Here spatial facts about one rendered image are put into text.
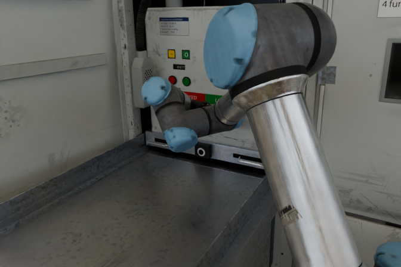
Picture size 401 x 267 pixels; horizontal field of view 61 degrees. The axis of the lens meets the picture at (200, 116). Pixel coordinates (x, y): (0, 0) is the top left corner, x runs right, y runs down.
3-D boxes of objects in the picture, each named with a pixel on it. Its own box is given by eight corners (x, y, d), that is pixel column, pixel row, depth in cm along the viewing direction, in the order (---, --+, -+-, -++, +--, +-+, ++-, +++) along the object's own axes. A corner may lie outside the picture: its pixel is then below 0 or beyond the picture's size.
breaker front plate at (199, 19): (268, 157, 113) (275, 7, 99) (151, 135, 136) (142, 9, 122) (270, 156, 114) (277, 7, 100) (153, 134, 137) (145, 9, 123)
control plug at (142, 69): (144, 108, 121) (141, 59, 115) (133, 106, 123) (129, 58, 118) (157, 103, 127) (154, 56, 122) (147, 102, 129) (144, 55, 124)
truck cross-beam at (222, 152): (276, 171, 113) (277, 155, 111) (145, 144, 138) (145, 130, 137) (280, 166, 117) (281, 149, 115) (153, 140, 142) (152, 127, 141)
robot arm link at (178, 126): (215, 133, 83) (199, 96, 88) (173, 142, 78) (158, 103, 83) (205, 147, 90) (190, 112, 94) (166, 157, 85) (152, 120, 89)
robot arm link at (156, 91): (145, 111, 84) (134, 83, 87) (166, 121, 93) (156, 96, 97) (170, 95, 82) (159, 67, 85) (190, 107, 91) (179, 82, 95)
